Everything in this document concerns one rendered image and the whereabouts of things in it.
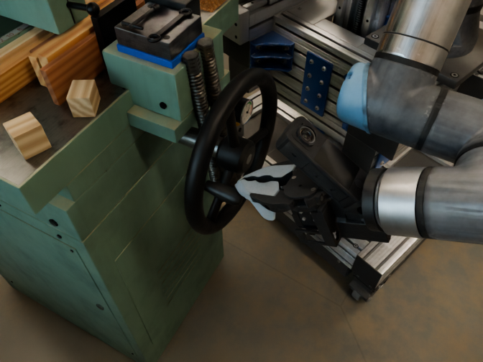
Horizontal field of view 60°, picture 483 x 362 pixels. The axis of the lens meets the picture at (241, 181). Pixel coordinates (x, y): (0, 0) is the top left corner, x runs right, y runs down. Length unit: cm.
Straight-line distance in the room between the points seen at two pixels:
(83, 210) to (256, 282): 87
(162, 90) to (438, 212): 42
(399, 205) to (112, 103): 45
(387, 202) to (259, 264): 109
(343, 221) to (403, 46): 21
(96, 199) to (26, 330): 89
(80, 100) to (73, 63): 8
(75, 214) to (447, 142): 53
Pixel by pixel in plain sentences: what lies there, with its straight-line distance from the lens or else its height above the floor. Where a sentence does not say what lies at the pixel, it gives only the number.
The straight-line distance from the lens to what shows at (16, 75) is 76.
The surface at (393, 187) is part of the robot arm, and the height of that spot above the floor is 99.
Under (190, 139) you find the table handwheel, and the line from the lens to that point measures 72.
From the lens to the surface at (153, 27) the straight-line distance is 66.
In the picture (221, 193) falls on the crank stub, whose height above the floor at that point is 86.
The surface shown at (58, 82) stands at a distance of 70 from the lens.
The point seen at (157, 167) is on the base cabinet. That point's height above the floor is 69.
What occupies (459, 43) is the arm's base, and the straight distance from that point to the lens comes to 100.
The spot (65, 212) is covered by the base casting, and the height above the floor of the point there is 80.
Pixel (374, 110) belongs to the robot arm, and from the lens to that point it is 51.
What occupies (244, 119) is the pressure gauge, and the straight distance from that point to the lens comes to 102.
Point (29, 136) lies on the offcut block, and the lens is 63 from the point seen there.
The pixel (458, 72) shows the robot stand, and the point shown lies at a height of 82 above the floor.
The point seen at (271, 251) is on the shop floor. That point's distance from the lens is 154.
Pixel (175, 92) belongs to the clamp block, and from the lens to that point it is 64.
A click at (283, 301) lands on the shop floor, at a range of 146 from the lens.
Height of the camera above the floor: 132
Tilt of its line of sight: 50 degrees down
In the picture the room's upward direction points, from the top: straight up
